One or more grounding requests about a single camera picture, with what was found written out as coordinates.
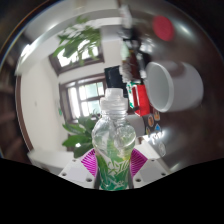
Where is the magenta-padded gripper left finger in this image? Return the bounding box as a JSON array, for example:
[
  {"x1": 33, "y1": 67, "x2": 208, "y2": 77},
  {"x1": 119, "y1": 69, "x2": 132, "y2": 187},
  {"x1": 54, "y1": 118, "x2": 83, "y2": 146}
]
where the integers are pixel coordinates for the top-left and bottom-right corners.
[{"x1": 58, "y1": 148, "x2": 99, "y2": 189}]

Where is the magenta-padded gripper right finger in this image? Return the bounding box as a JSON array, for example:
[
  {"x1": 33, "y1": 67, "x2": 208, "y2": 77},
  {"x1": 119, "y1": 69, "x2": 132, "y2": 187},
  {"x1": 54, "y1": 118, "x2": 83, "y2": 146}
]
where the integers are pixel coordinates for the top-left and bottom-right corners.
[{"x1": 129, "y1": 148, "x2": 171, "y2": 189}]

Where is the clear green-label drink bottle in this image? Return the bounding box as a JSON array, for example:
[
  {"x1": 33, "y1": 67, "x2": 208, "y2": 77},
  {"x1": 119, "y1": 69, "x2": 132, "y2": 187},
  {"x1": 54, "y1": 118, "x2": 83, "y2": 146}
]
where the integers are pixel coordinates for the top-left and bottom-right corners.
[{"x1": 91, "y1": 88, "x2": 137, "y2": 192}]

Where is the clear round sticker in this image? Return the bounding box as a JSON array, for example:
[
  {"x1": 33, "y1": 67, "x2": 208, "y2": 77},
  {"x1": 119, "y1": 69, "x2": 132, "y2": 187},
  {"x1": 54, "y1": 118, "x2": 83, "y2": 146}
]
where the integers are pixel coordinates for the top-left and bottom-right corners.
[{"x1": 158, "y1": 143, "x2": 167, "y2": 157}]

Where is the green plant in white pot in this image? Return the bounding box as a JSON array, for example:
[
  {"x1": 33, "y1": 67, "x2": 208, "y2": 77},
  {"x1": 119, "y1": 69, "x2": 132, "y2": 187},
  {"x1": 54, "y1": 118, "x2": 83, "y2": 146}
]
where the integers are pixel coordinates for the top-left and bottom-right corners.
[
  {"x1": 53, "y1": 15, "x2": 103, "y2": 67},
  {"x1": 61, "y1": 113, "x2": 101, "y2": 159}
]

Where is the red box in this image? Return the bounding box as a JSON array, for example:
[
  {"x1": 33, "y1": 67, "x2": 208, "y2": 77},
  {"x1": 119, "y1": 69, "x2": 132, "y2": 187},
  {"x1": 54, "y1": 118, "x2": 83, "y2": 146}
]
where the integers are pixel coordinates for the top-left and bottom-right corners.
[{"x1": 128, "y1": 83, "x2": 154, "y2": 117}]

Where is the dark wooden double door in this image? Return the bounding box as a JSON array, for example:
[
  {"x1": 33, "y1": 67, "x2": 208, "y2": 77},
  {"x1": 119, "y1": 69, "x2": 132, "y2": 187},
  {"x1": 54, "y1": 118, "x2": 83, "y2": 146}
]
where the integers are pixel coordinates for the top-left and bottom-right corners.
[{"x1": 59, "y1": 75, "x2": 108, "y2": 123}]

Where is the white mug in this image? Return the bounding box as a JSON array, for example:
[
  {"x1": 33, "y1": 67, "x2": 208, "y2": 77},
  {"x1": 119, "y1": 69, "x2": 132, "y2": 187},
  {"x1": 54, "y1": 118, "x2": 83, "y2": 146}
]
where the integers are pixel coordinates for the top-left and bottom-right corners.
[{"x1": 143, "y1": 60, "x2": 205, "y2": 114}]

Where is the black chair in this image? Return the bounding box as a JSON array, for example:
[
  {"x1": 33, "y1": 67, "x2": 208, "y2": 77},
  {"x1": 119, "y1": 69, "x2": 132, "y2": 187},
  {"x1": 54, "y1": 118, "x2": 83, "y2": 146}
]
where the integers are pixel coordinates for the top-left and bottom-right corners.
[{"x1": 103, "y1": 65, "x2": 129, "y2": 98}]

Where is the brown tray of small jars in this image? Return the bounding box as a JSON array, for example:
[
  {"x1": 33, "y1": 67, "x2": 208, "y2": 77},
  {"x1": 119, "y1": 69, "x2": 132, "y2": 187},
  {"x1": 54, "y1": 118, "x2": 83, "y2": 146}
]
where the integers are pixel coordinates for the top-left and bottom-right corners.
[{"x1": 121, "y1": 61, "x2": 139, "y2": 83}]

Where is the dark-framed window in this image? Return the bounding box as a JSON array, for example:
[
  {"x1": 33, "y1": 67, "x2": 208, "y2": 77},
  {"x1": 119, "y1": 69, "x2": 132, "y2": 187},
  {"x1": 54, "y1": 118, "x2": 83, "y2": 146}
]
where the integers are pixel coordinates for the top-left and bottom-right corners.
[{"x1": 49, "y1": 43, "x2": 105, "y2": 76}]

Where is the flat round red coaster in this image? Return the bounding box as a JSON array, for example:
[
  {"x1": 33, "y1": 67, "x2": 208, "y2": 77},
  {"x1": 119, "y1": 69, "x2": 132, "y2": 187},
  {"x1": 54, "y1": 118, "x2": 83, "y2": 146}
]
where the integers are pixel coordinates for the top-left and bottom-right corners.
[{"x1": 152, "y1": 15, "x2": 176, "y2": 42}]

